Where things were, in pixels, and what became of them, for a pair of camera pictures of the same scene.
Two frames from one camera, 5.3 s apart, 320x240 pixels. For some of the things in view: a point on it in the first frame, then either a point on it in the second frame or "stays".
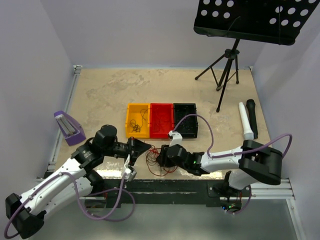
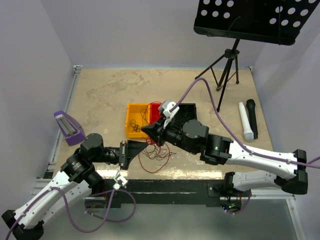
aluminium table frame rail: [72, 86] stays
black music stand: [276, 22] stays
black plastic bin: [188, 127] stays
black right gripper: [162, 159] -> [154, 132]
